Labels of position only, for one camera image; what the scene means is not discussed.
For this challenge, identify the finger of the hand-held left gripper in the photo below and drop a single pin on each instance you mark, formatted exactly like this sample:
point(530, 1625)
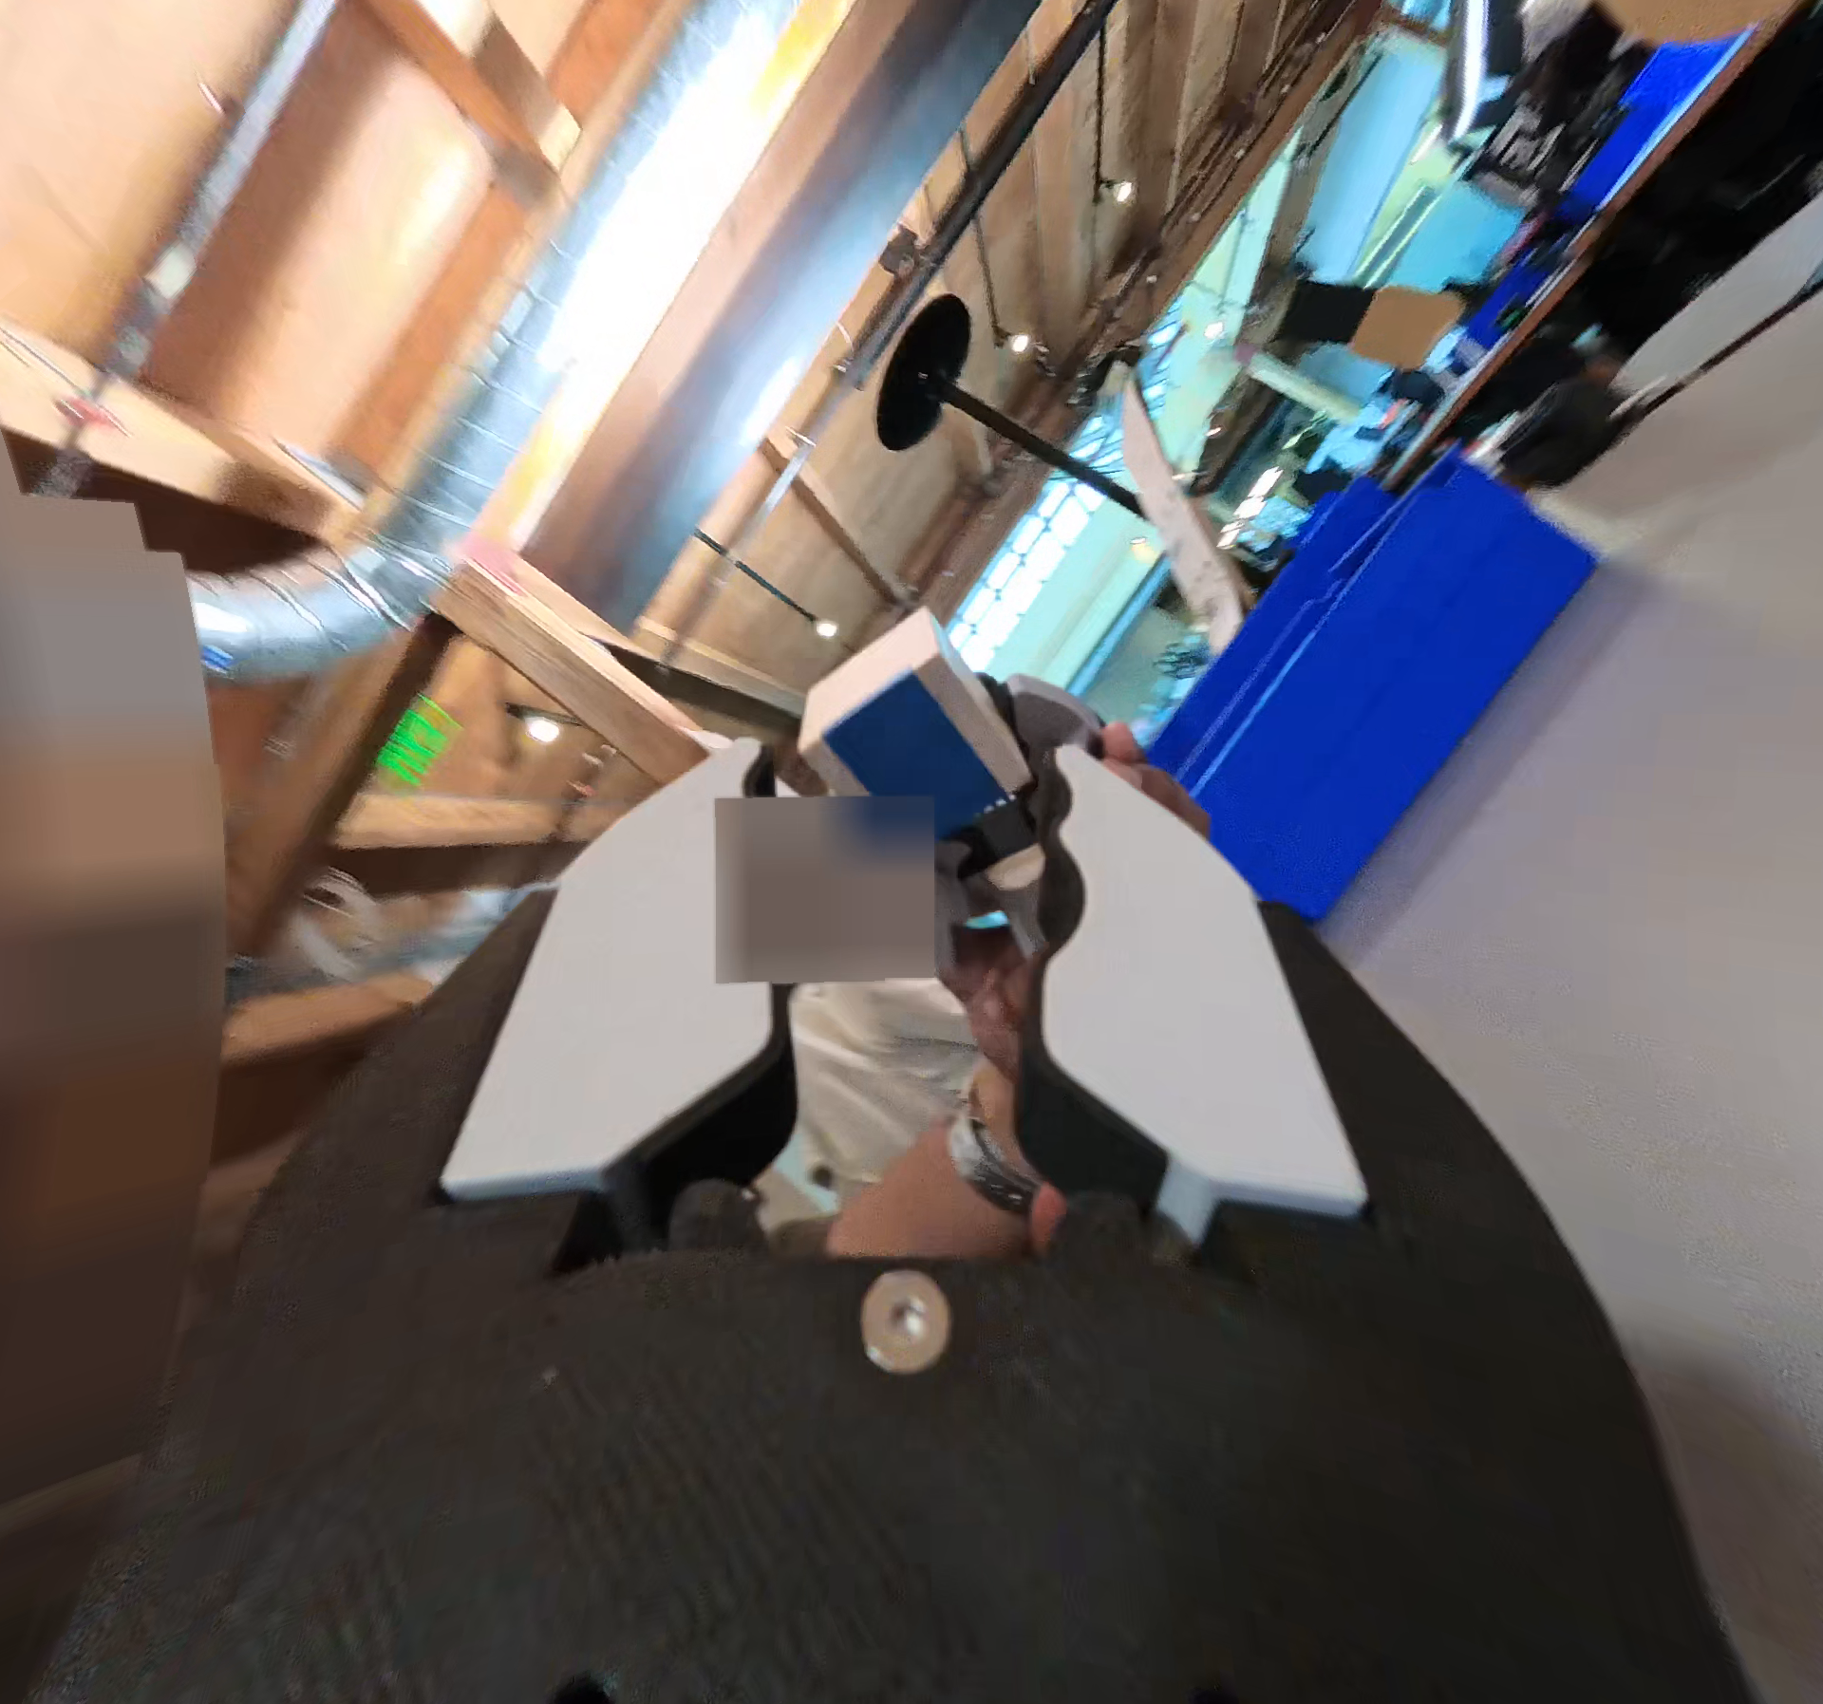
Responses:
point(1057, 706)

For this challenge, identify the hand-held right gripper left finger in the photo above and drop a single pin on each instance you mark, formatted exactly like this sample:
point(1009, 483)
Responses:
point(599, 1019)

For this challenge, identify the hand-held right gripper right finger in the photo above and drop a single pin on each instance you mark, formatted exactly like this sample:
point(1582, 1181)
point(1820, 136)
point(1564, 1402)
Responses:
point(1197, 1019)

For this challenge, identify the blue striped wooden cube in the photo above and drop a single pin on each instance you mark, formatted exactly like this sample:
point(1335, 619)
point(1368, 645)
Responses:
point(899, 735)

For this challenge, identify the blue plastic bin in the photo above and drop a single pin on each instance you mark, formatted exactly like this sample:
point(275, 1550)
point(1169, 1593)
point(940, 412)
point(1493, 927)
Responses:
point(1355, 678)
point(1666, 108)

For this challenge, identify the grey desk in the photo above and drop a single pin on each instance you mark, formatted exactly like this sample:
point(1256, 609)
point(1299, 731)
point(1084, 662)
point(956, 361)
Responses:
point(1639, 1019)

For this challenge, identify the person's left hand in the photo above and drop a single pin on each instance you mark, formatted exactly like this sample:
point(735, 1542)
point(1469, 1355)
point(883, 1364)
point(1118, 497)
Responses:
point(1157, 785)

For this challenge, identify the person's white shirt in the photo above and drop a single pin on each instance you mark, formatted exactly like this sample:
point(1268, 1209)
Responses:
point(869, 1063)

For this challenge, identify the silver wristwatch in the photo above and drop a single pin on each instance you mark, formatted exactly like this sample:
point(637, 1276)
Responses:
point(996, 1161)

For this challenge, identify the green exit sign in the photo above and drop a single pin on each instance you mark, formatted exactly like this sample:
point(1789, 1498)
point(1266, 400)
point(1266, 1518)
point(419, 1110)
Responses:
point(418, 745)

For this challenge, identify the black round ceiling fixture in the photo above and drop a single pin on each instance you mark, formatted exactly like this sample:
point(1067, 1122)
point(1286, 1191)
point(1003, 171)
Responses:
point(925, 372)

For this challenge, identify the brown rounded board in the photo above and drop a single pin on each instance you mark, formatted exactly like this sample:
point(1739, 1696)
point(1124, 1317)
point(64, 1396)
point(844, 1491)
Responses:
point(1410, 325)

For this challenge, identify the silver ventilation duct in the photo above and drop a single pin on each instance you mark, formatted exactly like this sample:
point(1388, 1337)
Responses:
point(599, 280)

